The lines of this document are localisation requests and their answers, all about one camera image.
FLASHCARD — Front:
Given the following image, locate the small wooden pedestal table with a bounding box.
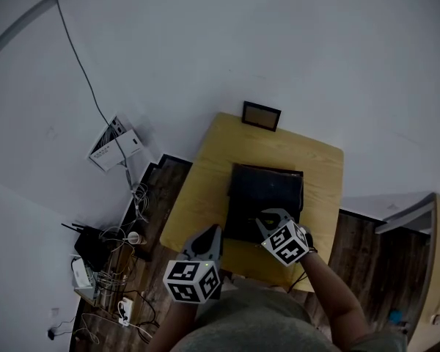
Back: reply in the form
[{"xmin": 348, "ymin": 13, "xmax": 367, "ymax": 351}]
[{"xmin": 159, "ymin": 111, "xmax": 345, "ymax": 294}]

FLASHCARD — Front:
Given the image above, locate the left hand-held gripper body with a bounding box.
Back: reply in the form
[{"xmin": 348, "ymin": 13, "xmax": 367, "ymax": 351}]
[{"xmin": 162, "ymin": 251, "xmax": 223, "ymax": 304}]

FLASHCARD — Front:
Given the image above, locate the white wall network box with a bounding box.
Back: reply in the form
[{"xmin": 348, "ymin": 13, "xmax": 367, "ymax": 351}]
[{"xmin": 87, "ymin": 114, "xmax": 148, "ymax": 173}]

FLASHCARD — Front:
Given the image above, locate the black floor cable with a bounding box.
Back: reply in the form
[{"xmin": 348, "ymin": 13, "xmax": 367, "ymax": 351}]
[{"xmin": 130, "ymin": 290, "xmax": 161, "ymax": 339}]

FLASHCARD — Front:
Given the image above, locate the person's right forearm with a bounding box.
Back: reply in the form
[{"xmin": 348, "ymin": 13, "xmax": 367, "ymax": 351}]
[{"xmin": 298, "ymin": 249, "xmax": 372, "ymax": 345}]

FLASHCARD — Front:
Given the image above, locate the white modem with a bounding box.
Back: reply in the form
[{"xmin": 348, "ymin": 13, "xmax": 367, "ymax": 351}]
[{"xmin": 70, "ymin": 255, "xmax": 99, "ymax": 301}]

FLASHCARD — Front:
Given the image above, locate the person's grey shirt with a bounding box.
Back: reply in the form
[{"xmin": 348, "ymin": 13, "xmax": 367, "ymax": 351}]
[{"xmin": 169, "ymin": 279, "xmax": 408, "ymax": 352}]

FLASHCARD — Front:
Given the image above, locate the small dark picture frame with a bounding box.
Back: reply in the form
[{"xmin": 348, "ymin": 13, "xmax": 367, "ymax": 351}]
[{"xmin": 241, "ymin": 100, "xmax": 282, "ymax": 133}]

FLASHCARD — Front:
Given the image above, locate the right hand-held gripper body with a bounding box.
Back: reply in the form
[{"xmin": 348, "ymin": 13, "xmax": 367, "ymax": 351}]
[{"xmin": 260, "ymin": 221, "xmax": 309, "ymax": 268}]

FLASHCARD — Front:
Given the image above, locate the black router with antennas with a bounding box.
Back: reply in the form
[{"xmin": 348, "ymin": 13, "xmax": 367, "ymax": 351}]
[{"xmin": 60, "ymin": 222, "xmax": 114, "ymax": 271}]

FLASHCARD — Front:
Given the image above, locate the white cup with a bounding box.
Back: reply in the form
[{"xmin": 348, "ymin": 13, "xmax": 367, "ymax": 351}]
[{"xmin": 126, "ymin": 230, "xmax": 148, "ymax": 246}]

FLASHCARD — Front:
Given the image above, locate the white floor cable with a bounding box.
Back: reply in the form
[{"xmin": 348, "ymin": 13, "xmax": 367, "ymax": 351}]
[{"xmin": 73, "ymin": 312, "xmax": 153, "ymax": 344}]

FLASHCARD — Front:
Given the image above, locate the person's left forearm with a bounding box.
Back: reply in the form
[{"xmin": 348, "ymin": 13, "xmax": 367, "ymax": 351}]
[{"xmin": 159, "ymin": 300, "xmax": 199, "ymax": 352}]

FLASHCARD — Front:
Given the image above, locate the grey wall cable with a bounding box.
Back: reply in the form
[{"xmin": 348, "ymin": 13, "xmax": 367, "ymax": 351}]
[{"xmin": 48, "ymin": 0, "xmax": 133, "ymax": 187}]

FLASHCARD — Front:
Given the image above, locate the black box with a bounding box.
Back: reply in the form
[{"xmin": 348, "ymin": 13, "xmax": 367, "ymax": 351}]
[{"xmin": 224, "ymin": 162, "xmax": 305, "ymax": 245}]

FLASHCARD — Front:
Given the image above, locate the bundle of white cables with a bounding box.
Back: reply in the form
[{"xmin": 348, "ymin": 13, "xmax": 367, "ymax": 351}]
[{"xmin": 129, "ymin": 181, "xmax": 152, "ymax": 227}]

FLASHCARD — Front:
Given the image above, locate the white power strip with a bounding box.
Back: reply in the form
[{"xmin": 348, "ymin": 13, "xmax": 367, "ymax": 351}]
[{"xmin": 117, "ymin": 297, "xmax": 135, "ymax": 327}]

